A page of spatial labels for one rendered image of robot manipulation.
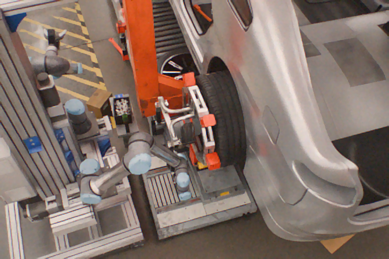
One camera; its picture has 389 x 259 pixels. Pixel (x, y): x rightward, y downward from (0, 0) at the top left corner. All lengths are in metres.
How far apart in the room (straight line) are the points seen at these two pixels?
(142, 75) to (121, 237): 1.20
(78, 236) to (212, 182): 1.10
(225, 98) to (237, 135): 0.24
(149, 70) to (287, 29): 1.19
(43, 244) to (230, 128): 1.64
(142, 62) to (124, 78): 1.51
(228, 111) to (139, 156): 0.71
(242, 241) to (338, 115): 1.24
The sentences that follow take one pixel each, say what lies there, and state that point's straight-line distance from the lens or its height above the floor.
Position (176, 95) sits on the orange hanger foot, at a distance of 3.14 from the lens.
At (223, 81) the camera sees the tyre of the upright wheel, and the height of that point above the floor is 1.17.
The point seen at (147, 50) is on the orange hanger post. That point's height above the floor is 1.22.
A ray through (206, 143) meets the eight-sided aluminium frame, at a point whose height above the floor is 0.98.
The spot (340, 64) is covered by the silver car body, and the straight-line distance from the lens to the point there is 3.07.
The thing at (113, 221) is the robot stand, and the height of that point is 0.21.
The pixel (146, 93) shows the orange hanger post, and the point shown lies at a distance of 3.01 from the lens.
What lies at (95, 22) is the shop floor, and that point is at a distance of 5.05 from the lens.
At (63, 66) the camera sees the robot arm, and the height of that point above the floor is 1.39.
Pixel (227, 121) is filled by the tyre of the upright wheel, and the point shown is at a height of 1.10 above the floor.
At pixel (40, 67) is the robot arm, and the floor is 1.44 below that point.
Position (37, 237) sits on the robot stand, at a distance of 3.21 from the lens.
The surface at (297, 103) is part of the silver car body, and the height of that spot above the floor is 1.68.
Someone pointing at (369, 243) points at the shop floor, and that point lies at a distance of 3.53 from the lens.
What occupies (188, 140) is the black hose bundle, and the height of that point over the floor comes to 0.99.
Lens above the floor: 3.01
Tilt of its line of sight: 53 degrees down
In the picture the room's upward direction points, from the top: 2 degrees clockwise
